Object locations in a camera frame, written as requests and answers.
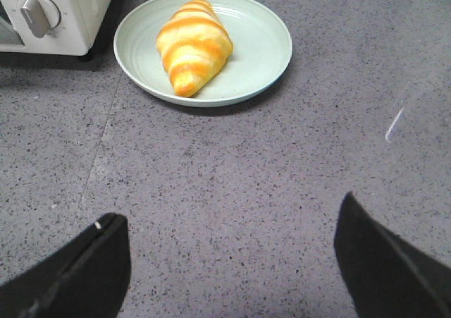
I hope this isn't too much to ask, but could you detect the white Toshiba toaster oven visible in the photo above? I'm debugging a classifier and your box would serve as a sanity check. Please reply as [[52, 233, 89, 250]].
[[1, 0, 111, 56]]

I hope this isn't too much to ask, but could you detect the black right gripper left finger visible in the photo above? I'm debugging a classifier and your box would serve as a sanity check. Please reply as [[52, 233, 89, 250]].
[[1, 213, 131, 317]]

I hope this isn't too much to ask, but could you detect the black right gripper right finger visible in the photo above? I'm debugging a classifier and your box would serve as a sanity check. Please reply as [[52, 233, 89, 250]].
[[333, 192, 450, 317]]

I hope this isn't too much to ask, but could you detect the light green round plate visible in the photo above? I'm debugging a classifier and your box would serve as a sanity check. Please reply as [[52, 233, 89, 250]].
[[113, 0, 292, 108]]

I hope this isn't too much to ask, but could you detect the orange striped croissant bread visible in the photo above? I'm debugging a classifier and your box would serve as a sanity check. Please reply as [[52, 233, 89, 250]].
[[156, 0, 234, 97]]

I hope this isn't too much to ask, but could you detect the lower beige timer knob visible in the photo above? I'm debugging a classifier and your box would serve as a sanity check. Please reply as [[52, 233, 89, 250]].
[[18, 0, 61, 38]]

